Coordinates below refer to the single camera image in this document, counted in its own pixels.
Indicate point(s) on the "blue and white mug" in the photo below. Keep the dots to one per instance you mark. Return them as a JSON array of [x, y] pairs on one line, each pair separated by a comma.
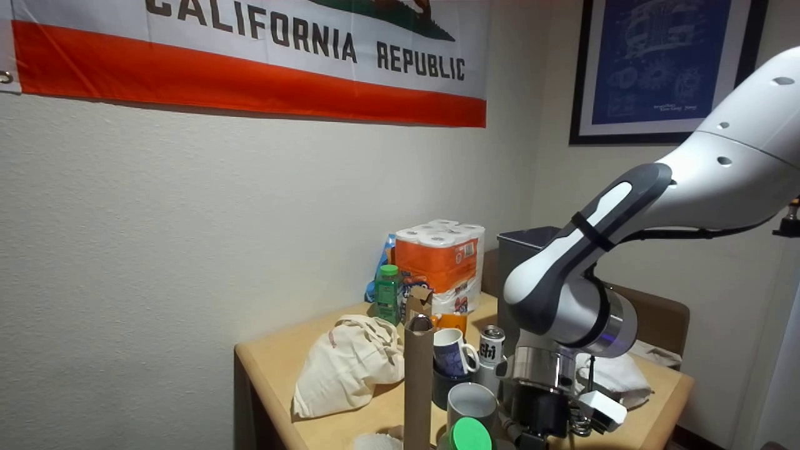
[[454, 351]]

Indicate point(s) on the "tall cardboard tube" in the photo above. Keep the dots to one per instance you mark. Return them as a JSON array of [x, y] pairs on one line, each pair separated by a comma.
[[417, 375]]

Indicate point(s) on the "California Republic flag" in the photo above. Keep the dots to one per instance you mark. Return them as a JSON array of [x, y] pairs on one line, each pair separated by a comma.
[[250, 75]]

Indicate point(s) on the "light grey mug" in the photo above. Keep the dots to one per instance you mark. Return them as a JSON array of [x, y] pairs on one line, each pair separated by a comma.
[[471, 400]]

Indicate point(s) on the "green lid glass jar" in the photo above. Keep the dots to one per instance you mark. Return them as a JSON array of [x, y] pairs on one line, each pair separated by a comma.
[[471, 435]]

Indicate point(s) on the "plain wooden chair back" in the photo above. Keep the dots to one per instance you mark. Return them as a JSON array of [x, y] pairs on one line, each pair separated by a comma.
[[664, 321]]

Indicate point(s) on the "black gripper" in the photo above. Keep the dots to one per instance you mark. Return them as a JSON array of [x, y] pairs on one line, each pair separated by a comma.
[[532, 410]]

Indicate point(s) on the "framed blueprint poster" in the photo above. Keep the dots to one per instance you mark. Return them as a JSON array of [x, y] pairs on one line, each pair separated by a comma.
[[666, 65]]

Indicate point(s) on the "paper towel roll pack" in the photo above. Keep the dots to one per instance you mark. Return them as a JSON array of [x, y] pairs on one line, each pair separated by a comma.
[[437, 262]]

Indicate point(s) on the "white crumpled cloth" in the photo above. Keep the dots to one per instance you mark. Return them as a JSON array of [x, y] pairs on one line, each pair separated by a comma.
[[624, 374]]

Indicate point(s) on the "beige cloth bag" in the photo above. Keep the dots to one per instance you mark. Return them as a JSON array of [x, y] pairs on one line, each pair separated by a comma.
[[350, 365]]

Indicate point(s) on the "green plastic bottle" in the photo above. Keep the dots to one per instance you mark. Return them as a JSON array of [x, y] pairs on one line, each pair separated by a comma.
[[385, 291]]

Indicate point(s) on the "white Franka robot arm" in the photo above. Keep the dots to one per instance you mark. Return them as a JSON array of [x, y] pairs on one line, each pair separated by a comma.
[[732, 157]]

